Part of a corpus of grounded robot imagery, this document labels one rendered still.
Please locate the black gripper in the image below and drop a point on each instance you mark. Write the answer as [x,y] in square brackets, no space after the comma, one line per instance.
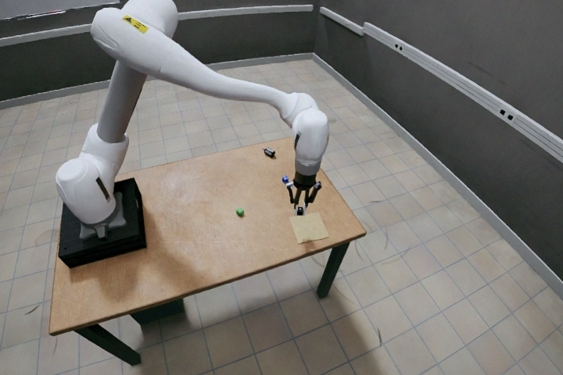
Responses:
[303,183]

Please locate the beige square mat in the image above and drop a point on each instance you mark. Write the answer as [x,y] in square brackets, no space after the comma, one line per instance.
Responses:
[308,228]

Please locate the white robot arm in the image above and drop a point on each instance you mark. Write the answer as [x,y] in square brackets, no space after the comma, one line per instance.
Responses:
[139,36]

